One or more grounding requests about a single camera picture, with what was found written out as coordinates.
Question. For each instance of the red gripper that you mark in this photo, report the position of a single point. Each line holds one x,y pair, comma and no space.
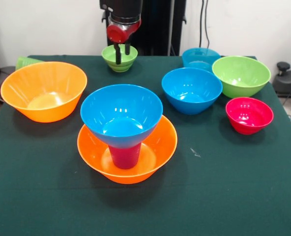
119,33

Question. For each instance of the small green plastic bowl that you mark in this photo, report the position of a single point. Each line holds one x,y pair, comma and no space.
109,57

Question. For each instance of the blue plastic bowl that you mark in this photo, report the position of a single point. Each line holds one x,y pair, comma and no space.
191,86
121,103

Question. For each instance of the green plastic cup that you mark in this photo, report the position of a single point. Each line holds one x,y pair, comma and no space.
25,62

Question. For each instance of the large orange plastic bowl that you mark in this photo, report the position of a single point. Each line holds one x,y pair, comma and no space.
42,78
162,147

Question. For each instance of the purple plastic cup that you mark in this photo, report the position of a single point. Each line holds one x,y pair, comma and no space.
124,157

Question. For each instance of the small translucent blue bowl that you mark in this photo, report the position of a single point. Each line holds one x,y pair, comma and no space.
200,57

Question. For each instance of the large green plastic bowl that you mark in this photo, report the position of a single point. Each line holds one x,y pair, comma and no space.
241,71

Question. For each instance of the small pink plastic bowl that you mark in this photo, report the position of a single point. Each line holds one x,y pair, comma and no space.
248,113

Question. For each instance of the black stand base with knob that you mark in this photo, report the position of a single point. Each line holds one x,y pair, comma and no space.
290,81

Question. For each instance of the dark green table cloth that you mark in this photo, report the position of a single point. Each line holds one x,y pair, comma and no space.
219,196

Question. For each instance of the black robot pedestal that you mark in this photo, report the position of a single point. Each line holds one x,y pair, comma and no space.
160,24

